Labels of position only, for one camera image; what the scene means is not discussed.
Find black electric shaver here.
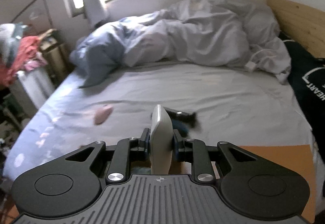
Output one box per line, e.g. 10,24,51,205
164,107,198,138

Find wooden headboard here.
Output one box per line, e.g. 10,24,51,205
267,0,324,58

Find printed grey bed sheet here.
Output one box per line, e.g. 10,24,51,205
3,62,324,201

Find crumpled white grey duvet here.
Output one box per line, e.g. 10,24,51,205
122,0,291,83

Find orange box lid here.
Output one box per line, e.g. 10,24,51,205
238,144,317,224

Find black metal clothes rack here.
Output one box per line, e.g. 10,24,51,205
11,0,53,28

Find blue grey pillow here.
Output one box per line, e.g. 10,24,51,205
69,21,129,88

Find black printed t-shirt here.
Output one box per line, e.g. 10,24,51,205
279,32,324,161

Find white charger with cable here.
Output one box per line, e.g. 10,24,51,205
245,49,276,72

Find cardboard boxes by wall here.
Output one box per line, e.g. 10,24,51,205
39,29,69,83

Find white radiator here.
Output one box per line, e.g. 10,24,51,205
9,67,55,118

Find pile of red clothes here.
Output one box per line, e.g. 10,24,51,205
1,23,47,87

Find white card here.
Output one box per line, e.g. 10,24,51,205
149,104,173,175

